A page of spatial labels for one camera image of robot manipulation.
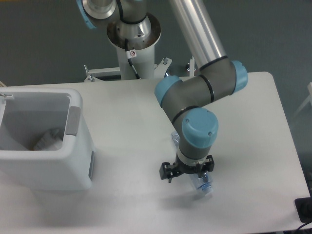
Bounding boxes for white upright bracket with bolt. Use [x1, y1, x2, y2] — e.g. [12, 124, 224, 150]
[186, 56, 196, 77]

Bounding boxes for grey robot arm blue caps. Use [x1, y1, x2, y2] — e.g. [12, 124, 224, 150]
[77, 0, 248, 180]

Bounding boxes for white metal base frame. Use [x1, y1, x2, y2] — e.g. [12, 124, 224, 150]
[84, 57, 173, 82]

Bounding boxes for black device at table corner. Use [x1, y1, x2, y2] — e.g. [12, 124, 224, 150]
[294, 197, 312, 223]

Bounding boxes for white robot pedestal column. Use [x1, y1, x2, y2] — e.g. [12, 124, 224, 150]
[107, 13, 161, 80]

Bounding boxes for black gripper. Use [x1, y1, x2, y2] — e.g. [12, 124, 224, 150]
[159, 155, 215, 182]

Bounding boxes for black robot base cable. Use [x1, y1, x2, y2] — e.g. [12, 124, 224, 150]
[124, 38, 142, 80]

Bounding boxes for crushed clear plastic bottle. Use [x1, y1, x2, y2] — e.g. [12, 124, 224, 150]
[171, 131, 214, 196]

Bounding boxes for white plastic trash can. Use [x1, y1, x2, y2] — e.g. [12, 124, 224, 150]
[0, 87, 95, 191]

